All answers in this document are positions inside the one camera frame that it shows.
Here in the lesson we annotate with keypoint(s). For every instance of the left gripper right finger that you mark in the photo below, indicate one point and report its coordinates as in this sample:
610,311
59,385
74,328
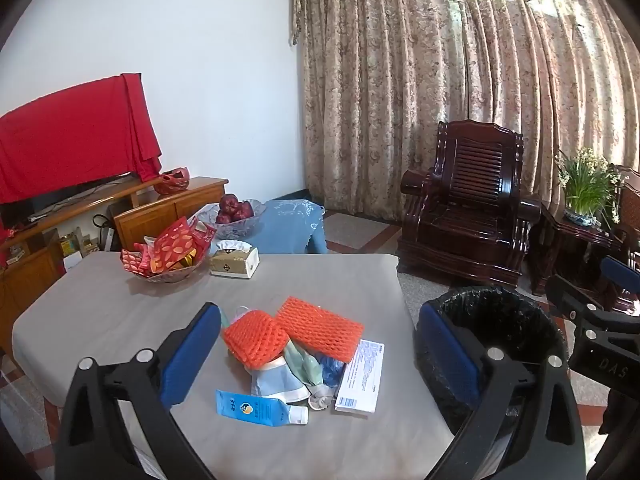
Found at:
450,359

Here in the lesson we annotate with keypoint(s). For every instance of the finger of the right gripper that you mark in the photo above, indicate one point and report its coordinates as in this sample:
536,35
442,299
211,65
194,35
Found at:
619,272

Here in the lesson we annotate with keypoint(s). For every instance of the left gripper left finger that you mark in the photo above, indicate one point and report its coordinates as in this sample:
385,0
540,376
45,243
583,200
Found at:
94,442

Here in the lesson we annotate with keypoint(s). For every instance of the blue tube with white cap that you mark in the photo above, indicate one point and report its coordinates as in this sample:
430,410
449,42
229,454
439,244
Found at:
260,411

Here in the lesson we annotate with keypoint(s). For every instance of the light blue face mask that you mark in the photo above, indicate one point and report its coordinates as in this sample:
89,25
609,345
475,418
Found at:
275,380

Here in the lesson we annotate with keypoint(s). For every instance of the orange foam net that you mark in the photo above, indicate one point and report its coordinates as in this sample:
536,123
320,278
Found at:
319,330
255,339

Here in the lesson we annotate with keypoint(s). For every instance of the white medicine box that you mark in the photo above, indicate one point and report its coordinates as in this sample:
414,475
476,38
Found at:
360,385

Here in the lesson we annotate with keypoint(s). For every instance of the green rubber glove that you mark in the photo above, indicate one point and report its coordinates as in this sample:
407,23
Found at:
303,365

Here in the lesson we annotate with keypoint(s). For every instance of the blue plastic bag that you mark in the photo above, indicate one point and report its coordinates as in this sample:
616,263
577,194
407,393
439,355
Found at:
332,370

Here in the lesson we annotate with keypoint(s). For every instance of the black wicker trash bin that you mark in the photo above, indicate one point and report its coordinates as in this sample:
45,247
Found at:
500,329

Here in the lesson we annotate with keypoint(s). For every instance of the dark wooden side table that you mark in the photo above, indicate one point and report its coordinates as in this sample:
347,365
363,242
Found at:
559,246

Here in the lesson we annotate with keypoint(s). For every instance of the potted green plant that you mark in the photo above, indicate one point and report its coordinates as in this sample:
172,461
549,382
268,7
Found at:
591,189

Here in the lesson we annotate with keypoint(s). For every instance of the grey tablecloth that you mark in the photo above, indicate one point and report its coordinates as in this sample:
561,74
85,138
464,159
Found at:
99,310

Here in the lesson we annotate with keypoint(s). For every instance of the dark wooden armchair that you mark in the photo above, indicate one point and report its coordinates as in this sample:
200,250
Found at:
467,215

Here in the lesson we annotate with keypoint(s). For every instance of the snack basket with red packets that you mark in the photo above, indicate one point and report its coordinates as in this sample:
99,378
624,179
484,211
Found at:
171,257

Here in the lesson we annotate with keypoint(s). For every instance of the wooden tv cabinet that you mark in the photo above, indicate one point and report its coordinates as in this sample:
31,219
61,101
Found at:
146,214

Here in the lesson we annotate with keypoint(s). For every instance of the small clear plastic cup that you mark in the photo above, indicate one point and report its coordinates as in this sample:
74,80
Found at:
321,397

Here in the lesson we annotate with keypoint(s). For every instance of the tissue box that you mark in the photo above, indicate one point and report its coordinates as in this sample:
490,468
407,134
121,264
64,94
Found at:
233,259

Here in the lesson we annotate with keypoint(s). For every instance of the glass fruit bowl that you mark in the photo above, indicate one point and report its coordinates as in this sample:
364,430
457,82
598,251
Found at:
234,230

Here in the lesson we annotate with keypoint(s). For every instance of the red apples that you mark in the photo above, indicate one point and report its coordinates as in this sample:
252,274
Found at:
232,210

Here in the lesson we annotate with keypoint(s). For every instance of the red basket on cabinet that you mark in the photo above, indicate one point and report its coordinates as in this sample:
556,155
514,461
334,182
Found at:
173,181

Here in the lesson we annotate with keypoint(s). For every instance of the red cloth over television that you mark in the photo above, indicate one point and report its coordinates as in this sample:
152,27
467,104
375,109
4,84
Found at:
85,133

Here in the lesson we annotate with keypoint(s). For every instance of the floral beige curtain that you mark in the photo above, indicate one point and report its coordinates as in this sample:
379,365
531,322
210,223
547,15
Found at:
379,76

